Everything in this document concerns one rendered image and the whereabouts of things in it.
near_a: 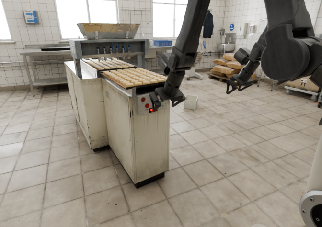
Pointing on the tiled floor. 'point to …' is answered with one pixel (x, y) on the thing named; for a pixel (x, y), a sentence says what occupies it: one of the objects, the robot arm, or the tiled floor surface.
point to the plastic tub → (190, 102)
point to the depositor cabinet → (88, 106)
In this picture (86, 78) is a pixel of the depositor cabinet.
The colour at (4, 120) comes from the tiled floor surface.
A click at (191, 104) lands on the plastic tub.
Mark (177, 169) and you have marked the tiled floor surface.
